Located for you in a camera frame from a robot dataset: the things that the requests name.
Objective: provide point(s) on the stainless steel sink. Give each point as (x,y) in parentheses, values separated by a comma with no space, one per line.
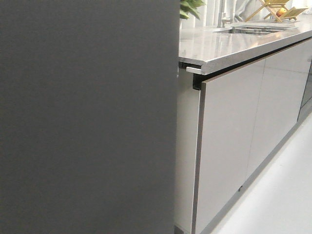
(257,29)

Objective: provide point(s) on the steel kitchen faucet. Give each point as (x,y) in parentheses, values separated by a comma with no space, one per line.
(222,19)

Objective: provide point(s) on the green potted plant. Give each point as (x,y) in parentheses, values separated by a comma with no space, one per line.
(190,7)

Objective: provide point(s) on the orange fruit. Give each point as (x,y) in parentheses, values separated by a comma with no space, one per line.
(281,11)

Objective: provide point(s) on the grey kitchen counter cabinet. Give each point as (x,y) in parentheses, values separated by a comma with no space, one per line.
(238,97)

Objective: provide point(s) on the wooden dish rack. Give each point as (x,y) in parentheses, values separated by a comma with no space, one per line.
(272,6)

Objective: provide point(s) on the dark grey fridge door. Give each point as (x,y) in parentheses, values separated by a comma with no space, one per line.
(88,116)

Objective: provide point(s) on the black built-in oven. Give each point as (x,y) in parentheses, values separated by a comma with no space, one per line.
(306,104)

